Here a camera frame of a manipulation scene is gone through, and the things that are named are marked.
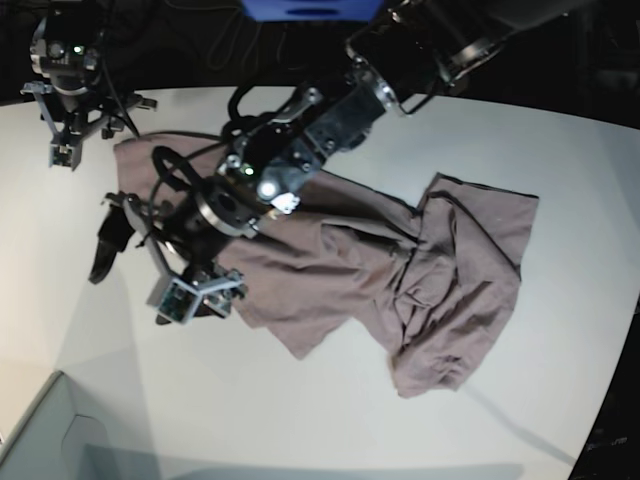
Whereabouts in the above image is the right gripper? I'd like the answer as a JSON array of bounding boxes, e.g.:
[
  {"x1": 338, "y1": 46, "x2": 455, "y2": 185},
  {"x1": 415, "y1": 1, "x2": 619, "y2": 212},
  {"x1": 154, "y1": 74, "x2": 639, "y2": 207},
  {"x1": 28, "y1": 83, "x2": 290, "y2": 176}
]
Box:
[{"x1": 20, "y1": 81, "x2": 157, "y2": 145}]

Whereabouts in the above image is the pink t-shirt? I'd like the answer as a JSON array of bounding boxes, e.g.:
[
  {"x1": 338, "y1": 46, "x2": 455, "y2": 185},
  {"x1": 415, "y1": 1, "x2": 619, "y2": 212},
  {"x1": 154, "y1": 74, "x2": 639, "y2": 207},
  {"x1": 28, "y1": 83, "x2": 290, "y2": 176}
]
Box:
[{"x1": 112, "y1": 132, "x2": 542, "y2": 400}]

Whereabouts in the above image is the blue box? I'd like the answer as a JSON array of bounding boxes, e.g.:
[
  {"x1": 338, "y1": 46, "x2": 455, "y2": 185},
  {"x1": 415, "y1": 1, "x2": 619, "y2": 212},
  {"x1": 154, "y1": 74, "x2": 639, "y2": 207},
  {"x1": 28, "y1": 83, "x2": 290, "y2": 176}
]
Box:
[{"x1": 241, "y1": 0, "x2": 384, "y2": 22}]

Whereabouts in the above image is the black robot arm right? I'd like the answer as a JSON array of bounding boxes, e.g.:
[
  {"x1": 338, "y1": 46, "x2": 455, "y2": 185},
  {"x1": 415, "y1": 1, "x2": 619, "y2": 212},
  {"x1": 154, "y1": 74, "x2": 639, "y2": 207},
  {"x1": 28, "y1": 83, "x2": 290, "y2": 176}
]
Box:
[{"x1": 21, "y1": 1, "x2": 155, "y2": 148}]

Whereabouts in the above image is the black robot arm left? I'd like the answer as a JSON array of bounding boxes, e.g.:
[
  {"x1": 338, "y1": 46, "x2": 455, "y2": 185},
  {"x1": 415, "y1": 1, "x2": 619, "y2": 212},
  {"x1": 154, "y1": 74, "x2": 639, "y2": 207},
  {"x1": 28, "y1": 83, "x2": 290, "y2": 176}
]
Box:
[{"x1": 89, "y1": 1, "x2": 575, "y2": 324}]

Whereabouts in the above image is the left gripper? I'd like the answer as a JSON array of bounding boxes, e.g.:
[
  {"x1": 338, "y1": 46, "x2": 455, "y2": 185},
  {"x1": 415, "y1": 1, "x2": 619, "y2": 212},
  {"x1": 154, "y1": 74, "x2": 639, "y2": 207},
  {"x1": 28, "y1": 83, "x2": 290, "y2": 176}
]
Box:
[{"x1": 88, "y1": 177, "x2": 265, "y2": 325}]

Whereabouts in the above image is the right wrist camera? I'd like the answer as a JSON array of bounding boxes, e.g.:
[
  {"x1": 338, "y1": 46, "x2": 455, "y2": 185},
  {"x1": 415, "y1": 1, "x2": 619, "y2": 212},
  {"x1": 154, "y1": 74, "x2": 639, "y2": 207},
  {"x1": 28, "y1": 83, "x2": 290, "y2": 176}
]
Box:
[{"x1": 21, "y1": 81, "x2": 91, "y2": 170}]

